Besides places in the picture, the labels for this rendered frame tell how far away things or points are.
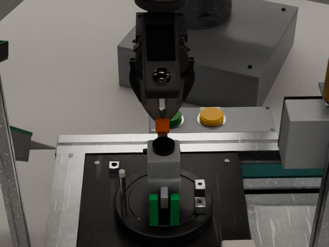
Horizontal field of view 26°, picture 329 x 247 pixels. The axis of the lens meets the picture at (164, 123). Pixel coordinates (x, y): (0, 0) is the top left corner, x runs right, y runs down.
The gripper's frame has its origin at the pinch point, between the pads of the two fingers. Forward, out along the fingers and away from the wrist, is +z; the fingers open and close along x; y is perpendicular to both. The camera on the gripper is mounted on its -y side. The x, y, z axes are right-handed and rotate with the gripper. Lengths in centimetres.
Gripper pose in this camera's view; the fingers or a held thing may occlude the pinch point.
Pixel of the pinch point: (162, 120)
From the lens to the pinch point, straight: 103.4
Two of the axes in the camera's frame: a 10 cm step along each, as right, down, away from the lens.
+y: -0.2, -6.4, 7.7
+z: 0.0, 7.7, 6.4
